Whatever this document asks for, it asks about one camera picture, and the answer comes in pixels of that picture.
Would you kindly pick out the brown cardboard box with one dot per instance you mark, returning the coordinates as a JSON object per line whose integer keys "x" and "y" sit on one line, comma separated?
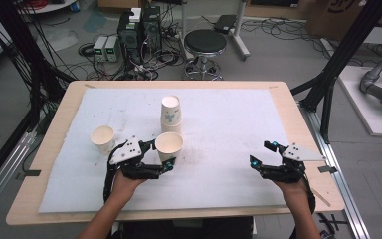
{"x": 331, "y": 20}

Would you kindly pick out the person's right hand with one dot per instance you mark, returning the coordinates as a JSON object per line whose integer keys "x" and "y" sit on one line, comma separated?
{"x": 293, "y": 197}

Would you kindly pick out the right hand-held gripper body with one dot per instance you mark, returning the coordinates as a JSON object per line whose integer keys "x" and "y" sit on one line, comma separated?
{"x": 300, "y": 154}

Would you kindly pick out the thin wooden stick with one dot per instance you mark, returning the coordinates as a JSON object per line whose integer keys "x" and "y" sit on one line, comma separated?
{"x": 321, "y": 198}

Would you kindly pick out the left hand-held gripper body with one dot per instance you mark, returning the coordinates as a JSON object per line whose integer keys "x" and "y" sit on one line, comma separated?
{"x": 127, "y": 152}

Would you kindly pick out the white round table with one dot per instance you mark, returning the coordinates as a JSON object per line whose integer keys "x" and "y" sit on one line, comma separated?
{"x": 46, "y": 7}

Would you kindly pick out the grey power supply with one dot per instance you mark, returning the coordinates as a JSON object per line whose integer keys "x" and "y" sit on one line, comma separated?
{"x": 100, "y": 48}
{"x": 111, "y": 48}

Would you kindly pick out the white foam mat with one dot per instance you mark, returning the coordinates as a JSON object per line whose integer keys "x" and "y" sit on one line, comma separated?
{"x": 219, "y": 139}

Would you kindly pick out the white stand leg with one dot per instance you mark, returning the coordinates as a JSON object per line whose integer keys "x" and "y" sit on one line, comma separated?
{"x": 240, "y": 30}

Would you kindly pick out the white platform board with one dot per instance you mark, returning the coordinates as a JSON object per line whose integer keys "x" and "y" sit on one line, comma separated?
{"x": 368, "y": 113}

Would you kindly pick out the black tape piece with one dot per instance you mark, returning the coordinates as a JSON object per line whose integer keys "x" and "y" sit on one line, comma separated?
{"x": 30, "y": 173}
{"x": 328, "y": 169}

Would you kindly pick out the aluminium rail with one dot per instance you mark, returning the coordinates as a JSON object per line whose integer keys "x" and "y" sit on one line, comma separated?
{"x": 3, "y": 176}
{"x": 343, "y": 195}

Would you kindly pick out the person's dark clothing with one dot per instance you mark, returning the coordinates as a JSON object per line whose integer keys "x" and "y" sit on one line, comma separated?
{"x": 185, "y": 230}

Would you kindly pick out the white paper cup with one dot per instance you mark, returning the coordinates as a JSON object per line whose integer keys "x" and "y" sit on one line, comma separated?
{"x": 171, "y": 127}
{"x": 102, "y": 137}
{"x": 171, "y": 109}
{"x": 169, "y": 146}

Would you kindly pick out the person's left hand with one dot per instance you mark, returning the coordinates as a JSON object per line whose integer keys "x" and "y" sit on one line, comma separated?
{"x": 127, "y": 187}

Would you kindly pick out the flat black device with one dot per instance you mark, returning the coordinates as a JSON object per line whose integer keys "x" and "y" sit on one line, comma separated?
{"x": 225, "y": 24}

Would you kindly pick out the black round stool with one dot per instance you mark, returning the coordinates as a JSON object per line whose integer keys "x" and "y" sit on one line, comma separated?
{"x": 205, "y": 41}

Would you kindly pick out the black computer tower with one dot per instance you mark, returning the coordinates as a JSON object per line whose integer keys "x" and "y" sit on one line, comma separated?
{"x": 129, "y": 36}
{"x": 151, "y": 30}

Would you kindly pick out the small white box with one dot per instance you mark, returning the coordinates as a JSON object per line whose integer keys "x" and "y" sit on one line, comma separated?
{"x": 135, "y": 15}

